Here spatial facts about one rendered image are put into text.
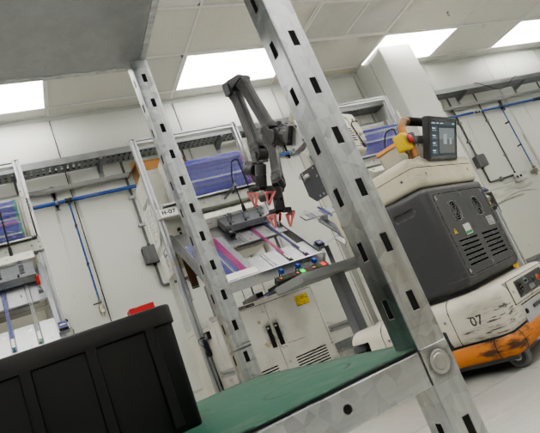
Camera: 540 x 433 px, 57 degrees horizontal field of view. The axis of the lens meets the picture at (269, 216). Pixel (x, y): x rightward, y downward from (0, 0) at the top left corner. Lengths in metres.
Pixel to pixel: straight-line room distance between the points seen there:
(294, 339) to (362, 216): 2.69
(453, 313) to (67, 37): 1.49
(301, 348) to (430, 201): 1.50
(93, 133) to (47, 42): 4.26
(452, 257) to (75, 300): 3.37
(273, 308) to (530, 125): 5.90
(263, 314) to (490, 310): 1.56
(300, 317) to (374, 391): 2.75
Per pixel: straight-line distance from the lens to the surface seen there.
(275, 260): 2.87
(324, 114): 0.44
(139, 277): 4.62
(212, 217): 3.25
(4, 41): 0.85
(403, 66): 6.34
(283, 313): 3.09
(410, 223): 1.93
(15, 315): 3.19
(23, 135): 5.09
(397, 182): 1.94
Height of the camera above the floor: 0.40
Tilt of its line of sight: 12 degrees up
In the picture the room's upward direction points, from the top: 22 degrees counter-clockwise
